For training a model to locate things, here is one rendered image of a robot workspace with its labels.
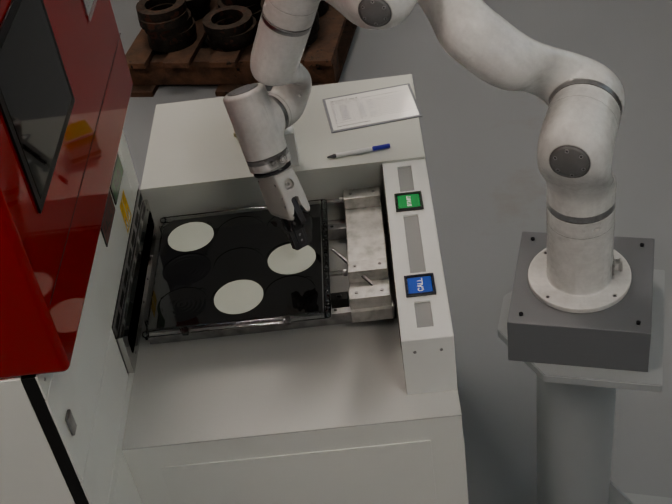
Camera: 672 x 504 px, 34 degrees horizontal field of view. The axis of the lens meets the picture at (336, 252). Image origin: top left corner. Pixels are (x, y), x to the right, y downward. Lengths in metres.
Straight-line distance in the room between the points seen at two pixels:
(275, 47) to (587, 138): 0.55
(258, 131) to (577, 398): 0.81
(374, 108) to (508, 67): 0.79
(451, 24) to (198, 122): 0.97
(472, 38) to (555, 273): 0.50
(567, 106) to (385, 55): 2.94
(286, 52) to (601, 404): 0.94
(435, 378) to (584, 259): 0.34
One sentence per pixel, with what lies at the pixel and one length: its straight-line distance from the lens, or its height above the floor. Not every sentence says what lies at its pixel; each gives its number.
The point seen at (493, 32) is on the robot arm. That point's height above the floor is 1.46.
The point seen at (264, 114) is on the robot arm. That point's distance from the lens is 2.04.
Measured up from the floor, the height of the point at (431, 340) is 0.95.
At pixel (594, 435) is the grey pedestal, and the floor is 0.56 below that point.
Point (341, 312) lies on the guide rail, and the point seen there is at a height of 0.85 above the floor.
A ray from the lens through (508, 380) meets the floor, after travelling 3.17.
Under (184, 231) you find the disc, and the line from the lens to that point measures 2.37.
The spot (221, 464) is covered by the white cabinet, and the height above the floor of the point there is 0.75.
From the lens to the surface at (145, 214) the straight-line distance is 2.39.
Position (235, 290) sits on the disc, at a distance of 2.19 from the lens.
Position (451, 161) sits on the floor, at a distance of 4.00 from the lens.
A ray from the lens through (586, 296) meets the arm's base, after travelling 2.05.
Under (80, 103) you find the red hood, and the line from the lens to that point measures 1.86.
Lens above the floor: 2.31
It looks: 39 degrees down
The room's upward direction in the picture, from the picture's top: 9 degrees counter-clockwise
